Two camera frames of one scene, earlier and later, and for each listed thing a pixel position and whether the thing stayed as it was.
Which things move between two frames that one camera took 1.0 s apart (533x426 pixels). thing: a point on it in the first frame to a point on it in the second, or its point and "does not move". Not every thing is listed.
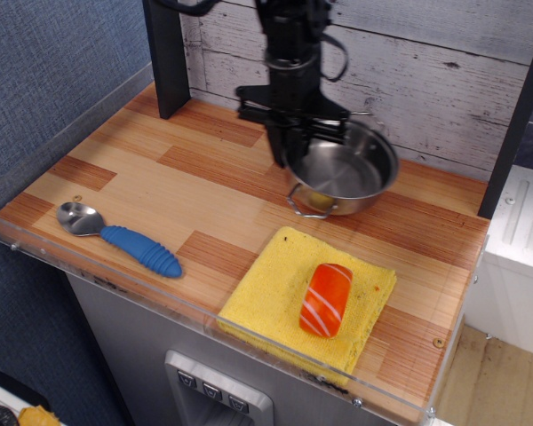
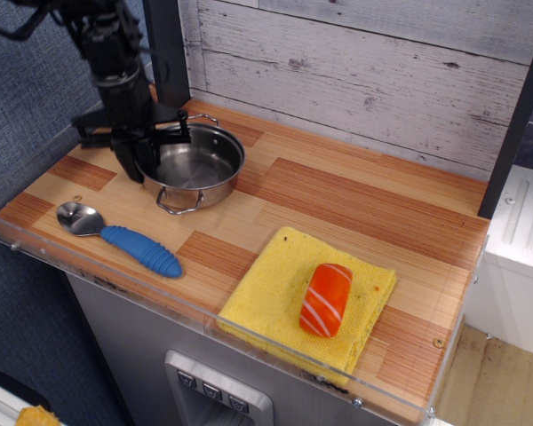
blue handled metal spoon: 84,219 does not move
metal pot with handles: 346,175 to 202,171
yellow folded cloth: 308,305 does not move
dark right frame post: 517,119 does not move
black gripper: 292,97 to 127,111
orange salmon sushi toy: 325,298 does not move
